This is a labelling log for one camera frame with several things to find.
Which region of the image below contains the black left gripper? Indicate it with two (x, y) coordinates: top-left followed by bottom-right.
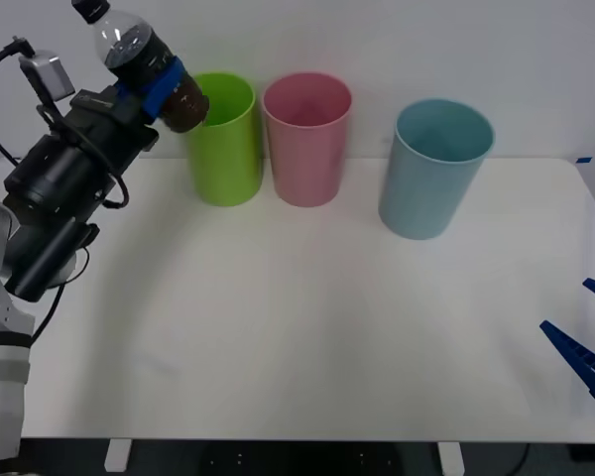
(60, 55), (186, 176)

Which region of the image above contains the dark plastic bottle black cap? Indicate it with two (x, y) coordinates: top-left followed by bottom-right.
(70, 0), (211, 136)

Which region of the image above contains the green plastic bin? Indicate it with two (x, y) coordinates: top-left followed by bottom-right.
(184, 71), (264, 208)

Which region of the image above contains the white table leg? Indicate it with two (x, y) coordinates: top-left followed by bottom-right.
(103, 439), (133, 473)
(436, 441), (465, 476)

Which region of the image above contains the pink plastic bin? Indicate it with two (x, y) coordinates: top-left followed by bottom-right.
(261, 71), (353, 209)

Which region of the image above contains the pale blue plastic bin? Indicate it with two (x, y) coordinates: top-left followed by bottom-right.
(377, 97), (496, 242)

